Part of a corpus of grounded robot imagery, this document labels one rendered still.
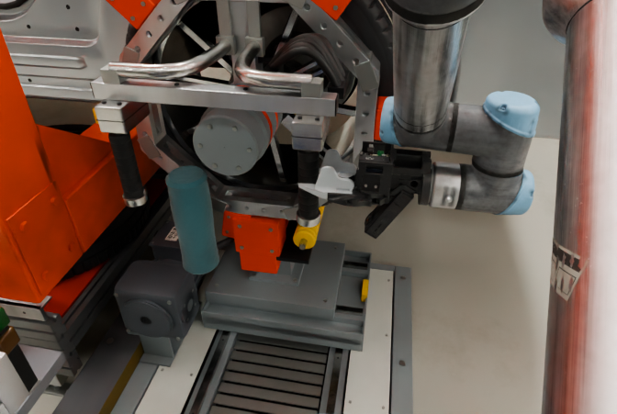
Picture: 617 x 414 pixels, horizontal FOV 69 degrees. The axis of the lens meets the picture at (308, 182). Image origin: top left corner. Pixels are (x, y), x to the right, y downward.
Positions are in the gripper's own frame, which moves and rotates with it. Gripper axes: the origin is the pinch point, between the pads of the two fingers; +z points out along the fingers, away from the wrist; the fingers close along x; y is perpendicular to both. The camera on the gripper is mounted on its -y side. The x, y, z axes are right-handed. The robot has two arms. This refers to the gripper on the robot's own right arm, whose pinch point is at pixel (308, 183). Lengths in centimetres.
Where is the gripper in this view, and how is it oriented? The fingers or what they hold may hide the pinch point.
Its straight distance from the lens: 77.7
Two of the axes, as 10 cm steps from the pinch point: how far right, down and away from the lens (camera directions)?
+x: -1.8, 5.4, -8.2
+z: -9.8, -1.0, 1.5
